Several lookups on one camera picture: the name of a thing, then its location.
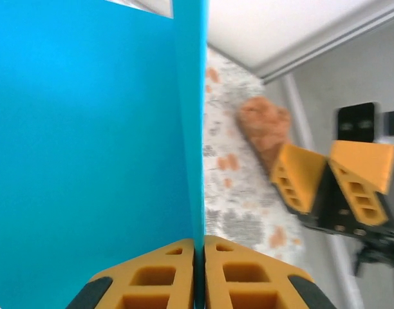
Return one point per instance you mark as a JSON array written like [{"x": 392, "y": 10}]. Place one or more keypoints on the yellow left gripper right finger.
[{"x": 248, "y": 283}]

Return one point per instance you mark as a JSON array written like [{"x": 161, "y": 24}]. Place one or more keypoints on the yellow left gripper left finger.
[{"x": 152, "y": 283}]

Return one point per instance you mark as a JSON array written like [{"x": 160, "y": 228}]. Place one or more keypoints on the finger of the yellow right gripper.
[
  {"x": 300, "y": 167},
  {"x": 364, "y": 164}
]

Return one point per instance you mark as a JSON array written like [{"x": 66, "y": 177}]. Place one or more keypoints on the blue cloth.
[{"x": 87, "y": 145}]

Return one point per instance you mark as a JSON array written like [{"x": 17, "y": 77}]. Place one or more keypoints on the brown plush teddy bear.
[{"x": 261, "y": 122}]

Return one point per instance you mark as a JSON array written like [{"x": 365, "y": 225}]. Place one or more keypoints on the floral patterned table mat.
[{"x": 235, "y": 209}]

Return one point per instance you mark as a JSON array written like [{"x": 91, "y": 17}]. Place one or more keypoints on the aluminium frame rail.
[{"x": 298, "y": 112}]

